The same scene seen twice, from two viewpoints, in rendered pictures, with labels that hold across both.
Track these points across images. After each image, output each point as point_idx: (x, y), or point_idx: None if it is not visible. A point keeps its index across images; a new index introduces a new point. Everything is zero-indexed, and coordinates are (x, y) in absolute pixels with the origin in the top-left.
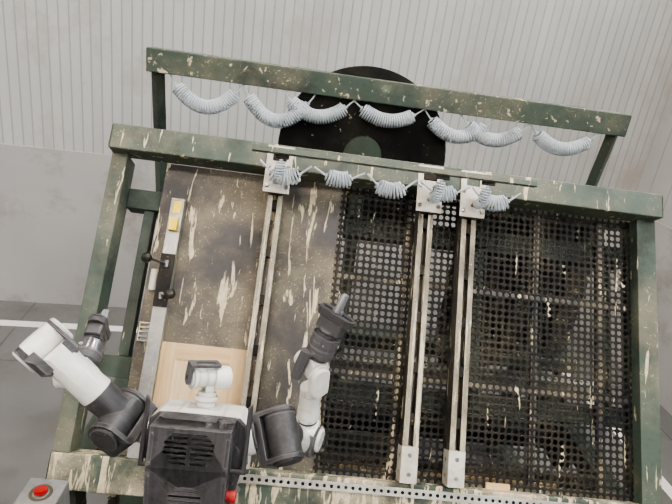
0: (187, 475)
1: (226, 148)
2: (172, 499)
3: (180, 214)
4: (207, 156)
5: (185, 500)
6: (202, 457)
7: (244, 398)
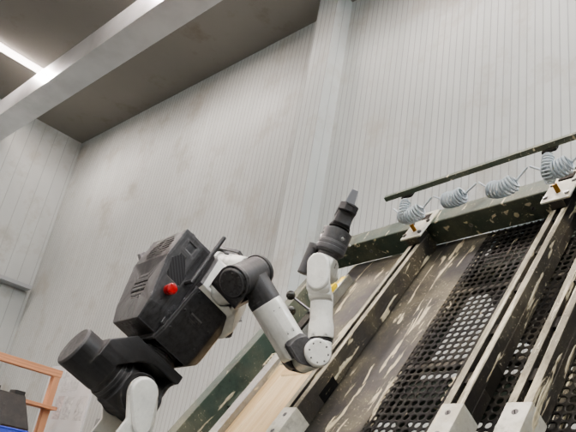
0: (149, 263)
1: (387, 229)
2: (135, 286)
3: (340, 283)
4: (372, 237)
5: (141, 285)
6: (164, 249)
7: (306, 382)
